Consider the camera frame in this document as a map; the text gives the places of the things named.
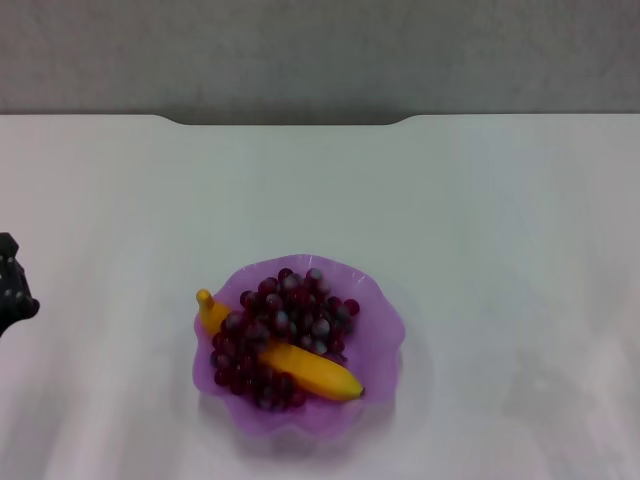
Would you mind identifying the yellow banana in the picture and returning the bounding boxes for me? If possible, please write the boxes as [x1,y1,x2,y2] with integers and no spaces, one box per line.
[195,288,366,402]

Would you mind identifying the purple scalloped plastic bowl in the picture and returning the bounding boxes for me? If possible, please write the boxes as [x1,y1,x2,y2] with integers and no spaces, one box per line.
[191,253,407,446]

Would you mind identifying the dark red grape bunch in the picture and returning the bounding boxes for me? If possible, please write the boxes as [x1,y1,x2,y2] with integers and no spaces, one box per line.
[209,267,361,412]

